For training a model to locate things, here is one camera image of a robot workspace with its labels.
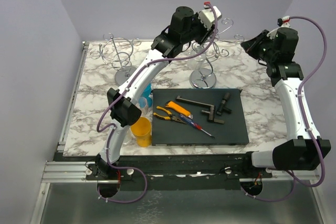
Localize yellow handled pliers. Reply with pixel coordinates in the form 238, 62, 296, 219
153, 106, 186, 124

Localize yellow utility knife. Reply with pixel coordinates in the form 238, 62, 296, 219
165, 101, 193, 119

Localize tall chrome wine glass rack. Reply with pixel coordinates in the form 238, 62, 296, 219
189, 18, 245, 89

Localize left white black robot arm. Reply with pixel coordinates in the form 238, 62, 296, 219
95, 2, 222, 179

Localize small chrome wire rack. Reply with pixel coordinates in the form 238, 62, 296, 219
90, 33, 141, 86

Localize blue plastic goblet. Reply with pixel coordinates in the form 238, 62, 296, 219
140, 83, 153, 107

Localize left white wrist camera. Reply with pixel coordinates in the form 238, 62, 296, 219
198, 2, 222, 31

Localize red blue screwdriver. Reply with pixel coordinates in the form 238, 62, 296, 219
179, 114, 215, 138

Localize long black metal bracket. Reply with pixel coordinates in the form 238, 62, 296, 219
175, 95, 225, 124

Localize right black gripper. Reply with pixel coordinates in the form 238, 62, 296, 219
241, 30, 277, 63

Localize small clear wine glass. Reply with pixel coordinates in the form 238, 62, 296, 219
138, 97, 149, 117

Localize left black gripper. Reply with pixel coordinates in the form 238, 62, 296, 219
180, 11, 214, 45

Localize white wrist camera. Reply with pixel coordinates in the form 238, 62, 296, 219
267, 16, 291, 39
198, 2, 222, 31

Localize dark grey tray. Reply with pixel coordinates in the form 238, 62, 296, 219
152, 89, 249, 146

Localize clear tumbler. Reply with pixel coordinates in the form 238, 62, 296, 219
187, 42, 208, 70

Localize aluminium frame rail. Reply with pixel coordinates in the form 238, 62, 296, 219
41, 161, 320, 184

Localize yellow plastic cup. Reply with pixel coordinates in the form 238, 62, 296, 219
130, 117, 152, 147

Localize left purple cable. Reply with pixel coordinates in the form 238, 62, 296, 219
96, 5, 218, 204

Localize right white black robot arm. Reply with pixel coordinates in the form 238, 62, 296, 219
241, 27, 331, 178

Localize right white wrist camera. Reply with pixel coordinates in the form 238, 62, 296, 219
267, 16, 291, 39

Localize black t-shaped tool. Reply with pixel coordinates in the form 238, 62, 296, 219
216, 92, 232, 115

